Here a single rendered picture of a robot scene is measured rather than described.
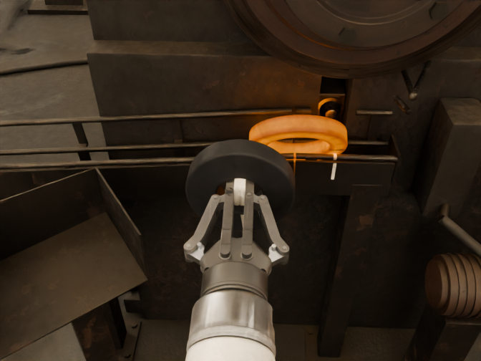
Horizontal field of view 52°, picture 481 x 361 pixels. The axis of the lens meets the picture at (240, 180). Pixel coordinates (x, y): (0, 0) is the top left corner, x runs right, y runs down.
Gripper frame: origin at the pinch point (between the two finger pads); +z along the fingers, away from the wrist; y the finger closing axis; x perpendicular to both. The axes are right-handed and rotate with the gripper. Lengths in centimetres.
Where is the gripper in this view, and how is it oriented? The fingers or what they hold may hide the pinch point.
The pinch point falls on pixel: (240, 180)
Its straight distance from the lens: 68.2
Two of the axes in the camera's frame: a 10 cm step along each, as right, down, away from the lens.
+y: 10.0, 0.2, -0.3
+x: -0.1, -7.3, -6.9
